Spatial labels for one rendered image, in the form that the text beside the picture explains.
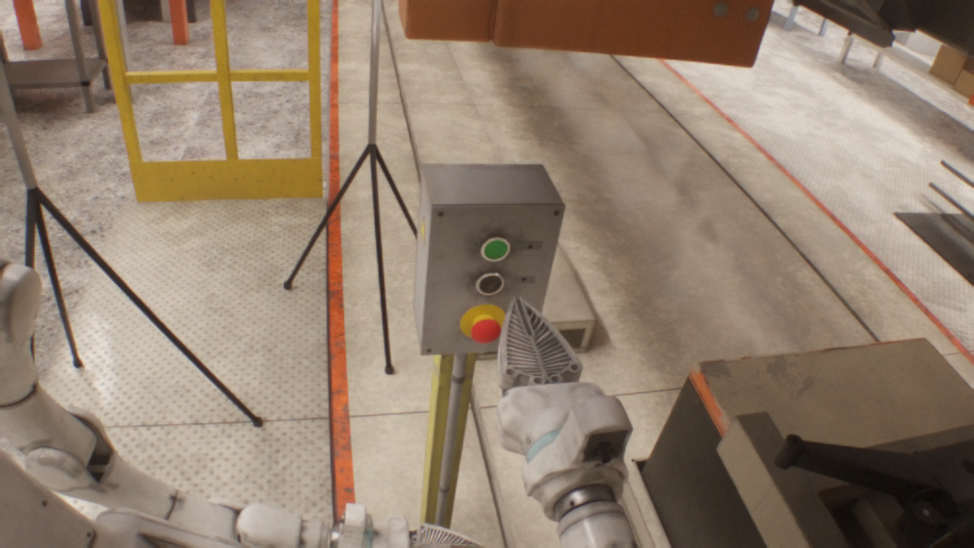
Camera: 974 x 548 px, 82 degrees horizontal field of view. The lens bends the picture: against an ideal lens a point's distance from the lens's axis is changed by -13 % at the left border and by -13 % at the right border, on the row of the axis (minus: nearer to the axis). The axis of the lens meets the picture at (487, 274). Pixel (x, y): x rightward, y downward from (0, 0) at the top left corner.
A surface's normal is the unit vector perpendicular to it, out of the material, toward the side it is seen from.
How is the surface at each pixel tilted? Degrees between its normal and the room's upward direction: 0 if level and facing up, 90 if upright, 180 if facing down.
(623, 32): 90
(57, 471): 79
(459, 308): 90
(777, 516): 90
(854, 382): 0
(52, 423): 64
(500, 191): 0
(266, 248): 0
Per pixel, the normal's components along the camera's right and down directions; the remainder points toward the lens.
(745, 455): -0.97, 0.04
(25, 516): 0.94, -0.31
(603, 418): 0.00, -0.77
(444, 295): 0.20, 0.62
